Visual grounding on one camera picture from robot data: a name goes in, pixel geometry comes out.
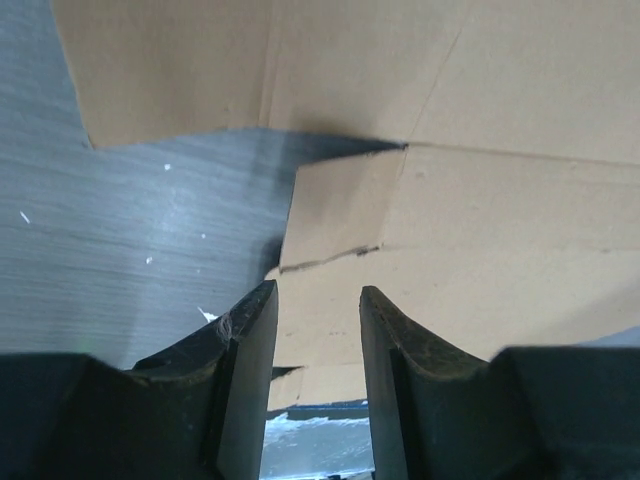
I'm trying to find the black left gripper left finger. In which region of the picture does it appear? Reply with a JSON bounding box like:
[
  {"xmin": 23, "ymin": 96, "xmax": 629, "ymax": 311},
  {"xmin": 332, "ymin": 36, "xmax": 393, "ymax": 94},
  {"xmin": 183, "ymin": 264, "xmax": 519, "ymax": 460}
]
[{"xmin": 49, "ymin": 281, "xmax": 278, "ymax": 479}]

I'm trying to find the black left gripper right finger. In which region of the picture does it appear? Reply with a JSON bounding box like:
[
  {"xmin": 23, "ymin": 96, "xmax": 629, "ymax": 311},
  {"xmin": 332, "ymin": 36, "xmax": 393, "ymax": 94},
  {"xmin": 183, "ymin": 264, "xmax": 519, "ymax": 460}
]
[{"xmin": 359, "ymin": 286, "xmax": 550, "ymax": 479}]

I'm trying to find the brown cardboard box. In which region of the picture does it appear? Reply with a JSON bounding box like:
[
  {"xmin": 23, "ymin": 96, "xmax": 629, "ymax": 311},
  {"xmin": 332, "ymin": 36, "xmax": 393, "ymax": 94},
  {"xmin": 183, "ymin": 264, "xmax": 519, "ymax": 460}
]
[{"xmin": 52, "ymin": 1, "xmax": 639, "ymax": 409}]

